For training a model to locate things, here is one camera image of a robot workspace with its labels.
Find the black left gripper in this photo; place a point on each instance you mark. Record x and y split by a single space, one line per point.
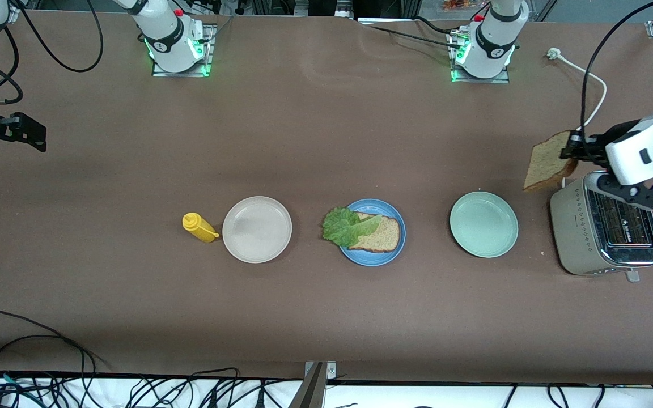
598 144

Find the brown bread slice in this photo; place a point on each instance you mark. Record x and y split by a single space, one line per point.
547 164
386 235

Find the yellow mustard squeeze bottle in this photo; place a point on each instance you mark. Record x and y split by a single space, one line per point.
199 228

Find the green lettuce leaf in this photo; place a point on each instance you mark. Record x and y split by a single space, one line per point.
346 229

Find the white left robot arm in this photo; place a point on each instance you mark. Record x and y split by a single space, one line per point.
644 150

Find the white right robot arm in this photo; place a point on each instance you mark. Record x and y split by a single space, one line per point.
162 28

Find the pale green round plate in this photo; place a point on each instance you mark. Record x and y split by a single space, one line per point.
484 224

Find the blue round plate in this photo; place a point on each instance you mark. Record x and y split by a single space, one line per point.
372 259

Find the beige round plate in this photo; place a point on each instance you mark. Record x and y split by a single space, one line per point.
257 229

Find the beige chrome toaster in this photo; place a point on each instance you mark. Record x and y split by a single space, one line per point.
573 226

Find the orange packet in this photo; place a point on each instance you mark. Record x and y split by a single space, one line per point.
457 5

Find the grey metal strut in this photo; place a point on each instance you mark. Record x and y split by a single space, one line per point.
308 394

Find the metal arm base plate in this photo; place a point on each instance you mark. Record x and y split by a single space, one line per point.
476 81
207 51

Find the metal table edge bracket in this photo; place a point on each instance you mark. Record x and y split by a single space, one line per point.
331 371

